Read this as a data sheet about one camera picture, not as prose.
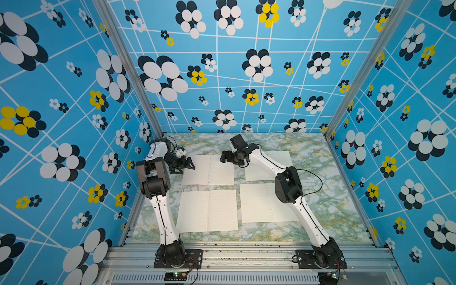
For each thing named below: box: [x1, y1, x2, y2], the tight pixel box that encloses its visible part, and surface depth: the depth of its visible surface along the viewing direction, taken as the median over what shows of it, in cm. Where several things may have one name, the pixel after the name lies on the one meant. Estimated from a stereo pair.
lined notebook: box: [239, 182, 300, 224], surface depth 91 cm
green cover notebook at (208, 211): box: [176, 189, 239, 234], surface depth 88 cm
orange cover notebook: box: [181, 154, 235, 186], surface depth 102 cm
